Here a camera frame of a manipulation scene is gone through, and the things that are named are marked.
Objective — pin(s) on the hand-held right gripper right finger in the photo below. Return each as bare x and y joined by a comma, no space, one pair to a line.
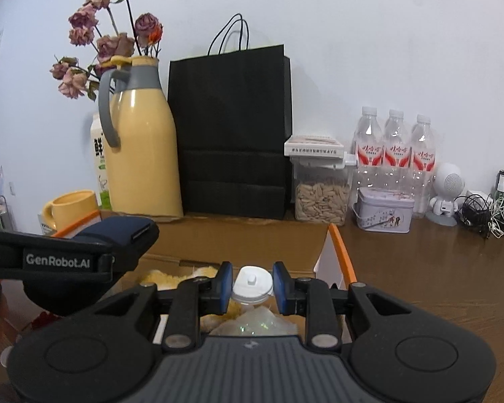
280,287

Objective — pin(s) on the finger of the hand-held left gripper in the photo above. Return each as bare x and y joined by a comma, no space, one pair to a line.
46,241

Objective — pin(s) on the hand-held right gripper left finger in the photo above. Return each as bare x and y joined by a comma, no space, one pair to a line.
223,287

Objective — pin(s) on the white capped clear jar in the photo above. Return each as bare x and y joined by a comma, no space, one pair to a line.
252,281

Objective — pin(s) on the clear iridescent plastic bag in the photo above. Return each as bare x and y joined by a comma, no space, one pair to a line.
256,323

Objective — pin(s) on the red cardboard box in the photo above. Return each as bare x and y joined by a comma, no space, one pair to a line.
243,239

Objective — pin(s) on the red artificial rose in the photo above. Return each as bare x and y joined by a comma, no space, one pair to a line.
40,322

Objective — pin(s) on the white yellow plush toy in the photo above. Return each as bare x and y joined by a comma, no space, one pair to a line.
164,278

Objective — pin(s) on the navy zip pouch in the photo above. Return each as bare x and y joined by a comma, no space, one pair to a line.
126,239

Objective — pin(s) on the yellow ceramic mug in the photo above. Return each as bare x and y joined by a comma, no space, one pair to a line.
73,210

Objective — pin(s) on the white milk carton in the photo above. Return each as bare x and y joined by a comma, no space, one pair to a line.
100,163

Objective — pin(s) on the clear seed container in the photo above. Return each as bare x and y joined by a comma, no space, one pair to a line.
321,197

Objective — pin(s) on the lilac tin box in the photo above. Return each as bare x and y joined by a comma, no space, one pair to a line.
384,214

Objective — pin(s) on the yellow thermos jug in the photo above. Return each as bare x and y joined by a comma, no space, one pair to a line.
143,155

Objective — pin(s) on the flat white box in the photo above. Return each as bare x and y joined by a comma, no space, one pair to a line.
315,145

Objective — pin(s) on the black paper bag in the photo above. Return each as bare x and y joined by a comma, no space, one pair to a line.
231,134

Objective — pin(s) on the clear water bottle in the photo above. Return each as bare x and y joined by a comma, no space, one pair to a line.
424,155
397,153
367,151

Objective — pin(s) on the white robot speaker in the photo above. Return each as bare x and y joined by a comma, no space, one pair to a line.
447,184

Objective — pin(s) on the dried pink flower bouquet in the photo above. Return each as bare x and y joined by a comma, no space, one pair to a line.
109,46

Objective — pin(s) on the black charging plug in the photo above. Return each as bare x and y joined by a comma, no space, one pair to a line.
502,182

